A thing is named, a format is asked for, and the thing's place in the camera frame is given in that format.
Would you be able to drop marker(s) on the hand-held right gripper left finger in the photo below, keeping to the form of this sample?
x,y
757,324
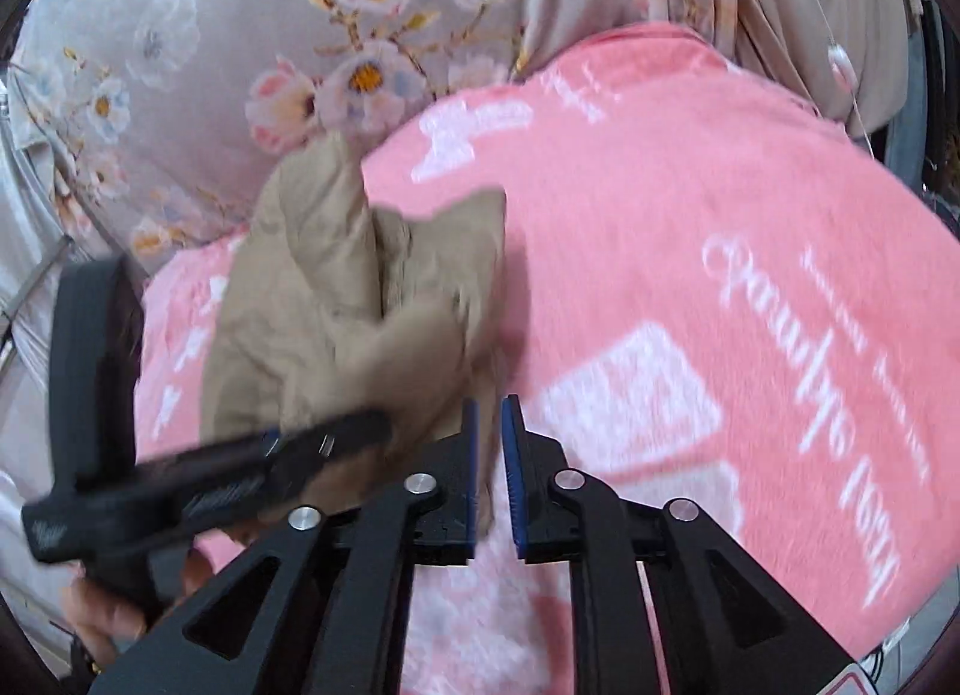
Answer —
x,y
471,485

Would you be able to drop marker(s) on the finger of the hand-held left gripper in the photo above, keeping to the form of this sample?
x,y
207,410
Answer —
x,y
337,440

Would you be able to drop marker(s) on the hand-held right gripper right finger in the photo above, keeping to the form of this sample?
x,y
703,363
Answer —
x,y
513,485

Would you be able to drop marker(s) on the tan quilted jacket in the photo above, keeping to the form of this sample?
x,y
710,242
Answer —
x,y
315,305

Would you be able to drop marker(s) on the person's left hand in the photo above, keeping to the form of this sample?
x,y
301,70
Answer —
x,y
105,612

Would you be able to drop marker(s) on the pale grey curtain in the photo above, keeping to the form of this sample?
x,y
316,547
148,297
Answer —
x,y
30,380

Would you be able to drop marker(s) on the grey metal rod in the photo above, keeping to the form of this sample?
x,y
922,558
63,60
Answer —
x,y
37,286

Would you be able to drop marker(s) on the pink printed blanket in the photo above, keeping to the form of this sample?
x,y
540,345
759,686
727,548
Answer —
x,y
660,230

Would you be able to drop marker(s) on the grey floral bedsheet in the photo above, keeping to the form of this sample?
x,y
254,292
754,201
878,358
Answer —
x,y
262,20

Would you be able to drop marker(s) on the beige plain cloth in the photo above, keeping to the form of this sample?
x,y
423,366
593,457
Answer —
x,y
795,13

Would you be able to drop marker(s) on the dark clutter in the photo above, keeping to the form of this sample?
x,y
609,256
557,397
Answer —
x,y
937,125

